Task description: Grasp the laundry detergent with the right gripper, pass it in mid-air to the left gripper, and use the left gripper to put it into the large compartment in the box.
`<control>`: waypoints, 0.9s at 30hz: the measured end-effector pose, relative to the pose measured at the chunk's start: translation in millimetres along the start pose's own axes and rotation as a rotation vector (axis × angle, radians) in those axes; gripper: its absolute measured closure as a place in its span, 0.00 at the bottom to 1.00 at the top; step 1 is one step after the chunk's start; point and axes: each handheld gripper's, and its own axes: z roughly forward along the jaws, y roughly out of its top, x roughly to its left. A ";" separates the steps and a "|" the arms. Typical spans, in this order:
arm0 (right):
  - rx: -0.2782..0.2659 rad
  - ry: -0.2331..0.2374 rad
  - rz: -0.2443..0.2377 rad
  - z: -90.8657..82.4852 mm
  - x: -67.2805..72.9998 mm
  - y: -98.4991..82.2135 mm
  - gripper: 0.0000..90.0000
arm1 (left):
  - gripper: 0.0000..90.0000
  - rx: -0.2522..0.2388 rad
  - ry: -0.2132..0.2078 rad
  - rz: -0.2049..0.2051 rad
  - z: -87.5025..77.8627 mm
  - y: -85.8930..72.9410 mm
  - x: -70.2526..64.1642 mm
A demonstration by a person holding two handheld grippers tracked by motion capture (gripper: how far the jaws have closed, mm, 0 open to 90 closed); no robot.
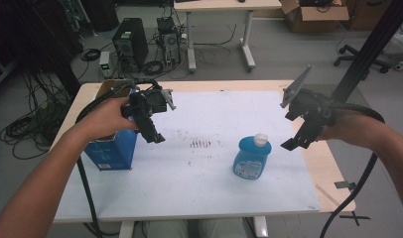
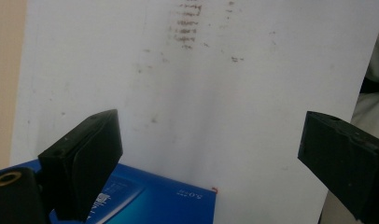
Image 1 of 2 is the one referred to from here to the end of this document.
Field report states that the open brown cardboard box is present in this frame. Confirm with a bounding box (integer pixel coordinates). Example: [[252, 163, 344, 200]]
[[280, 0, 350, 34]]

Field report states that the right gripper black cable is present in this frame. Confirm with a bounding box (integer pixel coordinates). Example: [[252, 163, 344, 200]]
[[319, 102, 386, 238]]

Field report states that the black tape cross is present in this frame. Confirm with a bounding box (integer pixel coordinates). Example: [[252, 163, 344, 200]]
[[338, 210, 371, 227]]

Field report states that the small white power device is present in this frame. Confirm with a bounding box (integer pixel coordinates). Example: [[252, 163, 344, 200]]
[[98, 51, 111, 79]]

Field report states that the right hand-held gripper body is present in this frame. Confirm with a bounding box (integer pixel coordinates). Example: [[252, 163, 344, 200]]
[[279, 63, 336, 129]]

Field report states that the tangle of black floor cables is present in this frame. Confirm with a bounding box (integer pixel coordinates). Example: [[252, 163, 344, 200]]
[[0, 70, 78, 161]]

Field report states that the blue cardboard box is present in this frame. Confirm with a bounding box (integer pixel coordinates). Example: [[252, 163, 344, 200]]
[[83, 78, 140, 172]]

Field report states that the thin wooden stick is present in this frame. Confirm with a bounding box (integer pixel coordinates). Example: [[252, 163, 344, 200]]
[[315, 183, 341, 209]]

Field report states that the black office chair base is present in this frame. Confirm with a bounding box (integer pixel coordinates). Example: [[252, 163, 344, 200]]
[[333, 44, 393, 74]]

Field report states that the person's right hand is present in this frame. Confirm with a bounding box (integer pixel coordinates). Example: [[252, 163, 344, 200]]
[[316, 108, 374, 151]]

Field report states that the coiled black cable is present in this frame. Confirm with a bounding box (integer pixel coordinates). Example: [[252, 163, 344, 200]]
[[142, 59, 165, 76], [79, 48, 102, 62]]

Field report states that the small black computer tower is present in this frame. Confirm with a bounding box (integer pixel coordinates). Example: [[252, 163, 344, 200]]
[[156, 16, 183, 66]]

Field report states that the blue bottle with white cap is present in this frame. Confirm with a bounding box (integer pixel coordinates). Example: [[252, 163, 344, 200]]
[[232, 133, 273, 180]]

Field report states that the white-legged wooden desk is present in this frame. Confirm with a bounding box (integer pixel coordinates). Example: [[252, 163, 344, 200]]
[[173, 0, 283, 73]]

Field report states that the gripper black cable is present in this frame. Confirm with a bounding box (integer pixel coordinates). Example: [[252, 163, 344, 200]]
[[74, 78, 164, 238], [319, 102, 386, 238]]

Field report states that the white table mat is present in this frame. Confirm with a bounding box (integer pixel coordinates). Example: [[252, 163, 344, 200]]
[[54, 90, 322, 222]]

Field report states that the person's left hand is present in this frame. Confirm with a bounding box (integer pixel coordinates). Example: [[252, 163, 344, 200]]
[[74, 96, 140, 143]]

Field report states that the black tape strip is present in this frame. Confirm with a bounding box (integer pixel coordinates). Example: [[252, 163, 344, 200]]
[[334, 180, 358, 191]]

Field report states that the light wooden table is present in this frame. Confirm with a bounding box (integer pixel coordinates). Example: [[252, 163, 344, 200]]
[[50, 79, 356, 225]]

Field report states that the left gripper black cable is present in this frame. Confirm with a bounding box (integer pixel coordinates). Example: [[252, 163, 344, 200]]
[[74, 78, 164, 238]]

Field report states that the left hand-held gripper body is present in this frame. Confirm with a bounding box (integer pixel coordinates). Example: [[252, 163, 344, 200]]
[[119, 85, 177, 121]]

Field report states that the large black computer tower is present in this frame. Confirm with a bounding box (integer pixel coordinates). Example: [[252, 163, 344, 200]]
[[111, 17, 150, 73]]

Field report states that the black metal stand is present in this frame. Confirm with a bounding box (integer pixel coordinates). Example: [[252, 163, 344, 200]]
[[330, 0, 403, 104]]

